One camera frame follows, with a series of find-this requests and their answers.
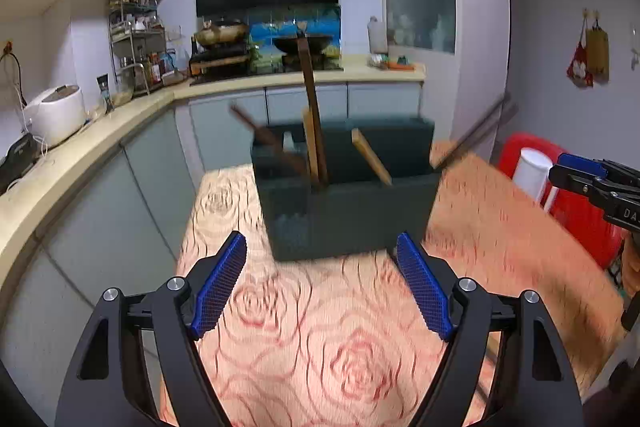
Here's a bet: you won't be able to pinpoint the red hanging cloth pouch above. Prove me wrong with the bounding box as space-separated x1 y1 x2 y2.
566 9 596 88

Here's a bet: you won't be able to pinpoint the white plastic bottle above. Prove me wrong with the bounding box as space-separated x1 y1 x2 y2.
367 16 388 54

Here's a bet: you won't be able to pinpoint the black gas stove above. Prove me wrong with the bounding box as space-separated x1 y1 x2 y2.
189 57 346 86

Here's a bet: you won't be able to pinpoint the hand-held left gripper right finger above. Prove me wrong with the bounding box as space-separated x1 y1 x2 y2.
395 231 586 427

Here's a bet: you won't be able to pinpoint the grey lower kitchen cabinets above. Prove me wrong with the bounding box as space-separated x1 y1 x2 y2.
0 82 423 427

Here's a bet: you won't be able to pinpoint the bunch of wooden chopsticks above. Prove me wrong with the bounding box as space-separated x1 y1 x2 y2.
229 32 519 186

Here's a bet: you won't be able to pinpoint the white electric kettle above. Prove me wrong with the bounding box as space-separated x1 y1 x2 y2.
512 148 563 212

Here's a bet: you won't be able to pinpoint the metal spice rack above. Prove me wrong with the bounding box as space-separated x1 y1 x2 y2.
108 0 168 96

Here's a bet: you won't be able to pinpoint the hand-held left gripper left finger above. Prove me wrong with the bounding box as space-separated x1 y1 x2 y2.
54 231 249 427

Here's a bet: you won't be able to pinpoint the cluster of seasoning bottles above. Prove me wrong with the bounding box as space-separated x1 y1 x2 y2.
135 49 191 88

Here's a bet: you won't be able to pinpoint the rose print tablecloth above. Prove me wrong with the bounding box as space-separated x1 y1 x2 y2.
160 142 626 427

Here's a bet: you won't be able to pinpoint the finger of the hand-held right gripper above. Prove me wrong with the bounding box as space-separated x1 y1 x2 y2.
557 153 640 180
548 165 640 208

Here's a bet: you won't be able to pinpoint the blue seascape backsplash panel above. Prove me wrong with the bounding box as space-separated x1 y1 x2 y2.
249 4 342 72

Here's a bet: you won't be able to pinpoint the person's right hand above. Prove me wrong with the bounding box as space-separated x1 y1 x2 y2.
611 232 640 300

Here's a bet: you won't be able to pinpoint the red plastic chair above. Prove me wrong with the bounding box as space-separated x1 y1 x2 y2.
497 133 626 270

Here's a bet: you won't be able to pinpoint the dark grey utensil holder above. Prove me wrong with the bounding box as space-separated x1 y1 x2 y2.
250 117 443 263

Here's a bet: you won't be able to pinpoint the black portable cooker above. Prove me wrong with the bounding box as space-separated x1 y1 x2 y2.
189 46 251 78

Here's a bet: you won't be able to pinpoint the white rice cooker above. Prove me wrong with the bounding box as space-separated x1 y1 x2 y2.
24 84 87 148

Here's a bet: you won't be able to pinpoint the tan hanging bag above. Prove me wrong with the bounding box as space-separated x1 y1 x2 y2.
585 9 611 82

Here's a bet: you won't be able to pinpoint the black power cable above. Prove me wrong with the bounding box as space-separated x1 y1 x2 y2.
0 41 28 108

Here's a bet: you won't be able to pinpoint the black wok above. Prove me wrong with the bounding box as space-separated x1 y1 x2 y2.
272 34 335 56

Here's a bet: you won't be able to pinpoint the black sandwich maker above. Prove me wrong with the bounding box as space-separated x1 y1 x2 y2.
0 134 41 195

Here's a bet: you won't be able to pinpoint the brass lidded pot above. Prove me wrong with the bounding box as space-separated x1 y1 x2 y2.
194 21 251 48

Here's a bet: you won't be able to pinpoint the beige kitchen countertop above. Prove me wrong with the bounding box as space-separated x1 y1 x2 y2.
0 52 426 288

